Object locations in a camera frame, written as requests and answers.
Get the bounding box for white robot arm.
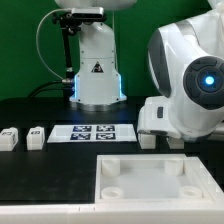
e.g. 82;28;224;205
55;0;224;142

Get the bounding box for black camera stand pole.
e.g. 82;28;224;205
52;13;81;102

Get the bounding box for grey camera cable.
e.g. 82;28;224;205
35;8;72;82

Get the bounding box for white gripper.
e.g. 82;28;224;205
137;96;181;138

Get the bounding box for white L-shaped fence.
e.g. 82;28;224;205
0;156;224;224

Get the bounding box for white plate with tags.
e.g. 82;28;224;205
47;124;137;143

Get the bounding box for black base cables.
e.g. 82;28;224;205
27;79;73;99

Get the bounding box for black camera on stand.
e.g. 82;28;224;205
71;7;104;19

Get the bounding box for white square tabletop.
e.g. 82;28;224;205
95;154;213;203

